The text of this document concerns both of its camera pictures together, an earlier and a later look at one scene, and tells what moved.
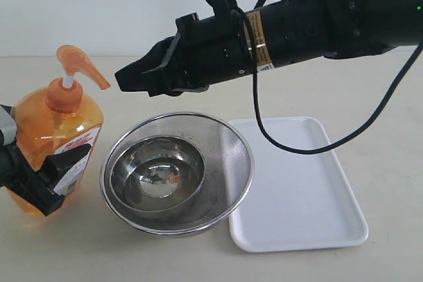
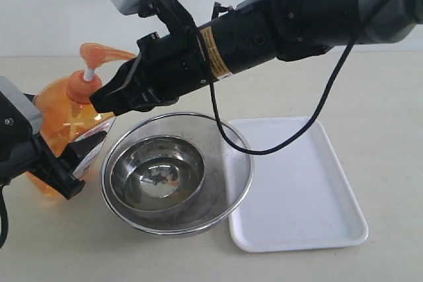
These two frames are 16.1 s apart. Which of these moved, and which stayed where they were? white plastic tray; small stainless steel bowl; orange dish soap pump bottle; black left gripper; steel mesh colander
Moved: black left gripper; orange dish soap pump bottle
Stayed: small stainless steel bowl; white plastic tray; steel mesh colander
